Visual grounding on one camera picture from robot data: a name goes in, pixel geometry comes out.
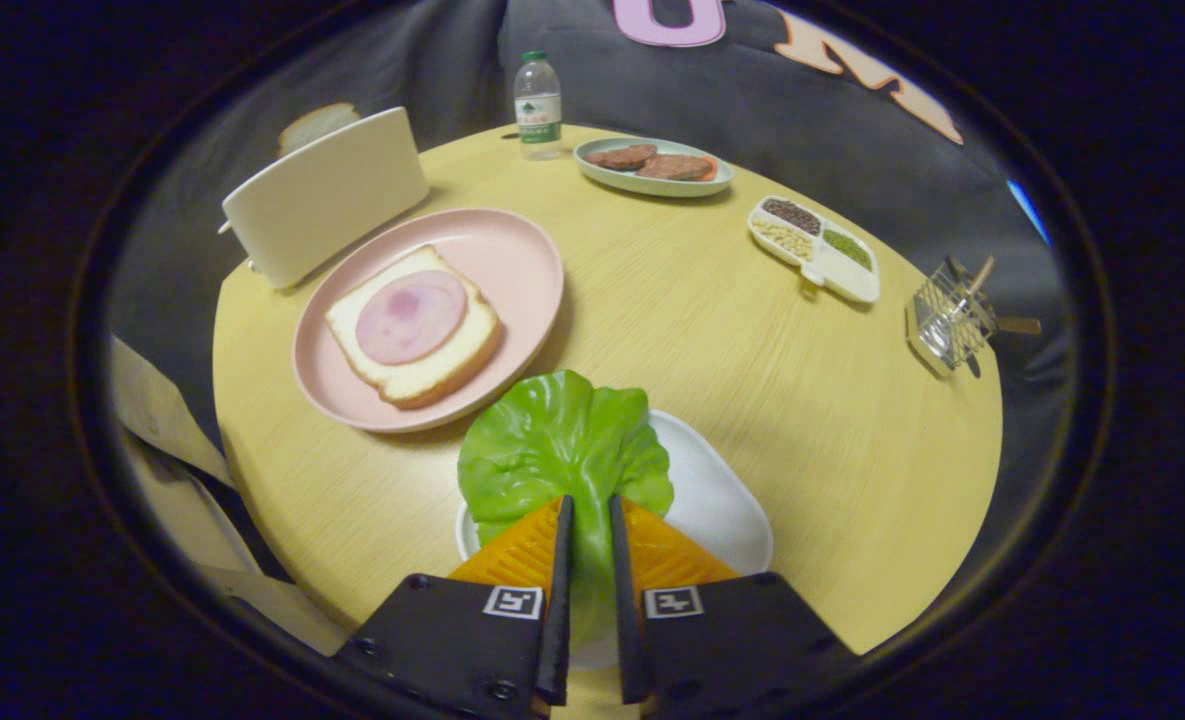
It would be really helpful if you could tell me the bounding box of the clear utensil holder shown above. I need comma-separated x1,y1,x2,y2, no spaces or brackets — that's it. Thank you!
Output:
905,255,998,379

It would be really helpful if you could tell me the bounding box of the pink round plate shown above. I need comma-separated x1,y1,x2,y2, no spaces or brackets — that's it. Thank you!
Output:
292,208,565,434

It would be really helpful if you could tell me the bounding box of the beige paper bag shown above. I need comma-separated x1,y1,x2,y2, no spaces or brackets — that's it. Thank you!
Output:
110,335,353,658

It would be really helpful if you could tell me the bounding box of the plain white bread slice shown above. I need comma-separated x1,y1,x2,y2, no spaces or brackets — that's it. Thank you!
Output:
277,101,361,158

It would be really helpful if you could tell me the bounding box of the pink ham slice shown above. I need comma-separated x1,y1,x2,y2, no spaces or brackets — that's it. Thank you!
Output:
355,270,469,366

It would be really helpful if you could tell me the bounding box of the clear plastic water bottle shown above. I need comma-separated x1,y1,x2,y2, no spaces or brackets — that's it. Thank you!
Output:
513,50,563,161

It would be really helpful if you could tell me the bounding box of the white plate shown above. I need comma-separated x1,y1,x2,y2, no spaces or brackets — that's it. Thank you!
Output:
455,408,775,671

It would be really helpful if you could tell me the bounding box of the thick crusted bread slice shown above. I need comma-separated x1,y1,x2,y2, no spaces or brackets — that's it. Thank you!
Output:
325,245,503,409

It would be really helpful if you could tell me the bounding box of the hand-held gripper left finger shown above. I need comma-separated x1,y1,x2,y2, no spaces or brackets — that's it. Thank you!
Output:
332,495,575,720

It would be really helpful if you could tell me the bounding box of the pale green oval plate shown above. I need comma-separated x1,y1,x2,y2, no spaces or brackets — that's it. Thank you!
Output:
573,136,734,198

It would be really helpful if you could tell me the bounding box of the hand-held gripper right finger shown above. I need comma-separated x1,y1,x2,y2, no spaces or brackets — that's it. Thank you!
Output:
607,494,858,720

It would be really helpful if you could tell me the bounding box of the white toaster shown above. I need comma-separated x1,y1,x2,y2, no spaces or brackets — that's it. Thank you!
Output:
218,106,431,291

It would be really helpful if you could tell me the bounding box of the white divided grain dish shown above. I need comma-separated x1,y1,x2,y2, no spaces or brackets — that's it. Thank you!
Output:
748,196,881,305

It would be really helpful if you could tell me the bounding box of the brown meat patty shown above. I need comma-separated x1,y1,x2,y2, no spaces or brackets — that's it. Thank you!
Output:
585,144,658,172
635,153,715,182

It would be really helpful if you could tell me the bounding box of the green lettuce leaf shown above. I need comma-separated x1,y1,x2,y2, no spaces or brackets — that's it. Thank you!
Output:
457,370,675,646

